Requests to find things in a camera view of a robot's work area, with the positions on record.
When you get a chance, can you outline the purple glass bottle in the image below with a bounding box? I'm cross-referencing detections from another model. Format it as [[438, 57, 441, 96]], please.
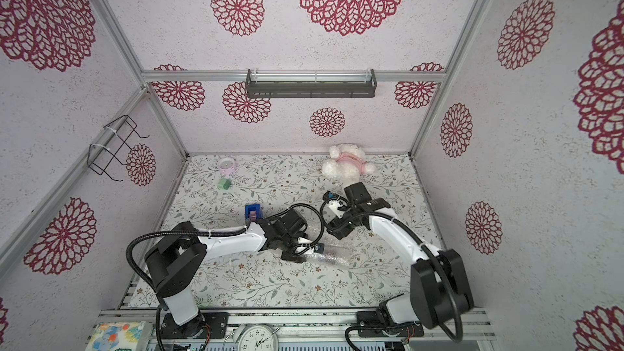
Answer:
[[307, 250, 349, 267]]

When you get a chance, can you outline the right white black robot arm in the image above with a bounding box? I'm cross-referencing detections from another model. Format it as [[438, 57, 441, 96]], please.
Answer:
[[319, 183, 475, 343]]

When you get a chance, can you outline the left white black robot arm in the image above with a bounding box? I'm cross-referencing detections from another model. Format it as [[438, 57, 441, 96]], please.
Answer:
[[125, 203, 325, 342]]

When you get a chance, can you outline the blue tape dispenser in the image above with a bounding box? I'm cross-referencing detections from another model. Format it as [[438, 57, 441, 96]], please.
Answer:
[[245, 204, 263, 227]]

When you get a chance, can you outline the white teddy bear pink shirt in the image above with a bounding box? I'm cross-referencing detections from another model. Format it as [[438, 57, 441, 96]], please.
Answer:
[[321, 144, 377, 188]]

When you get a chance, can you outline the white analog clock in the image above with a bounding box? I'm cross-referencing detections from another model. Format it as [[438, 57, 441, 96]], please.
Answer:
[[237, 324, 280, 351]]

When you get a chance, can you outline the colourful patterned box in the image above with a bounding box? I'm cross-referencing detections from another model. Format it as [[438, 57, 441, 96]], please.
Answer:
[[85, 321, 154, 351]]

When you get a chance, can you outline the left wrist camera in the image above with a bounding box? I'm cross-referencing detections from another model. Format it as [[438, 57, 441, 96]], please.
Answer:
[[295, 237, 325, 254]]

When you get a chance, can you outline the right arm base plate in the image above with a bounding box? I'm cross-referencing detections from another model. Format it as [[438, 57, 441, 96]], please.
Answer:
[[356, 310, 424, 338]]

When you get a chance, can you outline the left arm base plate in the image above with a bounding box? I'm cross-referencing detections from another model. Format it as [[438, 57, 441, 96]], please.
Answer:
[[159, 312, 229, 341]]

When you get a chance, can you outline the black wall shelf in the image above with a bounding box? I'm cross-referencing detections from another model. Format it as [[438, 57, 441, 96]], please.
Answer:
[[245, 69, 378, 99]]

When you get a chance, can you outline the black wire wall rack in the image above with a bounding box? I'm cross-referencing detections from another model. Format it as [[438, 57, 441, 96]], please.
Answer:
[[86, 114, 150, 183]]

